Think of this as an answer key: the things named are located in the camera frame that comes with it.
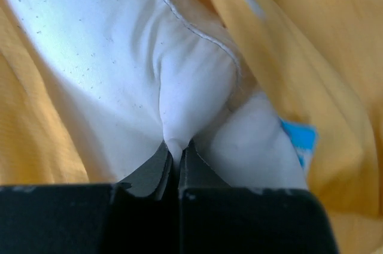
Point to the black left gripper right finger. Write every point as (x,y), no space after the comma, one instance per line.
(218,218)

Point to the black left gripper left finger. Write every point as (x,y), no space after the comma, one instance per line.
(124,217)

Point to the white pillow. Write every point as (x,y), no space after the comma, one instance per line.
(127,75)

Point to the orange pillowcase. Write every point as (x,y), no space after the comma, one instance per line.
(319,62)

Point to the blue white pillow label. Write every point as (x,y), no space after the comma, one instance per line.
(304,140)

